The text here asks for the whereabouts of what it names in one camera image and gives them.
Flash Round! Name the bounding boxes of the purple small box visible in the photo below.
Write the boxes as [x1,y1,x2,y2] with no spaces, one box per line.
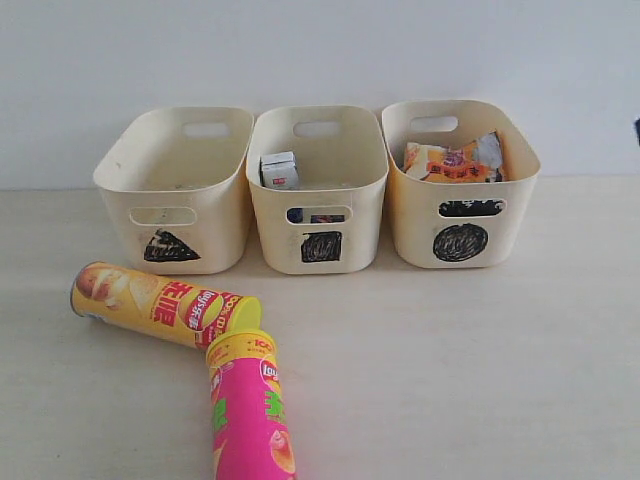
[310,214,345,224]

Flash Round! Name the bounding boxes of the white and blue small box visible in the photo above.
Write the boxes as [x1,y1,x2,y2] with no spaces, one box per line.
[260,151,299,190]

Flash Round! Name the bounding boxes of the orange instant noodle bag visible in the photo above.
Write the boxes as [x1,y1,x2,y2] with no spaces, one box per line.
[402,131,507,184]

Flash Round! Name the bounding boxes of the blue instant noodle bag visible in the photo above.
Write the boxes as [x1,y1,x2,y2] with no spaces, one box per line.
[438,199,506,218]

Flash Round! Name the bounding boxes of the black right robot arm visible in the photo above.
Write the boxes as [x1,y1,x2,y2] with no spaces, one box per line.
[634,118,640,144]

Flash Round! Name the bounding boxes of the cream bin square mark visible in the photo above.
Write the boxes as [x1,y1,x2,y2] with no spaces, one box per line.
[246,105,389,275]

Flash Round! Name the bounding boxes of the cream bin circle mark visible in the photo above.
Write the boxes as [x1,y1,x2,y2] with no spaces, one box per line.
[381,100,540,269]

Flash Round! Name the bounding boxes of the cream bin triangle mark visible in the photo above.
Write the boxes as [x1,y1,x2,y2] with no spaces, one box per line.
[93,107,254,275]

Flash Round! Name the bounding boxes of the yellow Lay's chips can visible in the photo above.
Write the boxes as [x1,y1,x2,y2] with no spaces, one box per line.
[70,262,262,350]

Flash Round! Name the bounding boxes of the pink Lay's chips can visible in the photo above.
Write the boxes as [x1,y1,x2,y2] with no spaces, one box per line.
[206,329,297,480]

